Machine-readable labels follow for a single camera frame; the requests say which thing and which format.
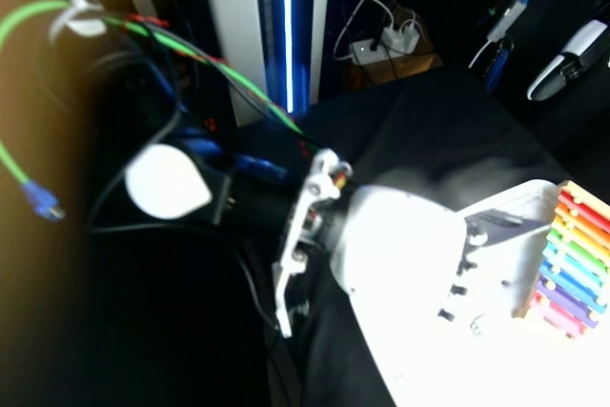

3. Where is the rainbow wooden xylophone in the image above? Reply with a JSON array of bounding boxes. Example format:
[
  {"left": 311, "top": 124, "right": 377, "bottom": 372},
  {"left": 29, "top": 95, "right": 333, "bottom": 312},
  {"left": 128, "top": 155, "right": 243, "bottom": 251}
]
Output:
[{"left": 512, "top": 179, "right": 610, "bottom": 339}]

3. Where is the white and blue column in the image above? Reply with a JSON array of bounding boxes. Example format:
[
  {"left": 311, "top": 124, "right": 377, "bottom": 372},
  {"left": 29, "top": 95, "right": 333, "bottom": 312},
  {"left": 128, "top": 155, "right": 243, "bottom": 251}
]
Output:
[{"left": 195, "top": 0, "right": 334, "bottom": 128}]

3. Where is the white power strip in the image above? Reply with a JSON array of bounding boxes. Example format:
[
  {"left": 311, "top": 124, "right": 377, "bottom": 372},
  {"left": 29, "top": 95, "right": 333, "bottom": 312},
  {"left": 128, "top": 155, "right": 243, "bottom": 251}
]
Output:
[{"left": 349, "top": 37, "right": 385, "bottom": 66}]

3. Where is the white charger plug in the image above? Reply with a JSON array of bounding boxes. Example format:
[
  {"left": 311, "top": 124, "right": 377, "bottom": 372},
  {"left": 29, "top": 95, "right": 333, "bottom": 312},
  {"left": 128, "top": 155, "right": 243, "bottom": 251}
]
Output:
[{"left": 380, "top": 20, "right": 423, "bottom": 53}]

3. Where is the white plastic tray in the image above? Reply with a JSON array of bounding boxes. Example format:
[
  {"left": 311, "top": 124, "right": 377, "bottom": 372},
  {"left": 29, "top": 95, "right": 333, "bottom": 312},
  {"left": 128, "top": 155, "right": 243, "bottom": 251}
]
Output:
[{"left": 350, "top": 178, "right": 610, "bottom": 407}]

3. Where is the black table cloth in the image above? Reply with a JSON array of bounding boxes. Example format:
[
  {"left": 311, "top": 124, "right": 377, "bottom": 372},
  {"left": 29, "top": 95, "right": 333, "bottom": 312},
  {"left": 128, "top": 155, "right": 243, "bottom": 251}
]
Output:
[{"left": 237, "top": 68, "right": 610, "bottom": 407}]

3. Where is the brown cardboard box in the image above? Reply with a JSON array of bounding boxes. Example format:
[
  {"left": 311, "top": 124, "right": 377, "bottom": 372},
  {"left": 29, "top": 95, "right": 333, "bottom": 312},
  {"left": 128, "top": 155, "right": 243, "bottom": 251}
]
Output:
[{"left": 352, "top": 51, "right": 444, "bottom": 89}]

